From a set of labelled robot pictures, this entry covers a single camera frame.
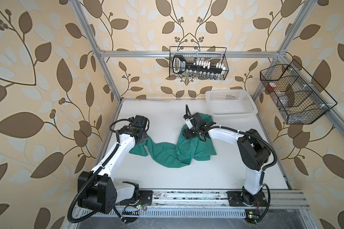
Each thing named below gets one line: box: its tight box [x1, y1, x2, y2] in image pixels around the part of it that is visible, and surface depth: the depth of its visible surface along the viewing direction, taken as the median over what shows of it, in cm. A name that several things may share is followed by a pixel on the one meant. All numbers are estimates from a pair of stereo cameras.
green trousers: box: [129, 112, 217, 169], surface depth 88 cm
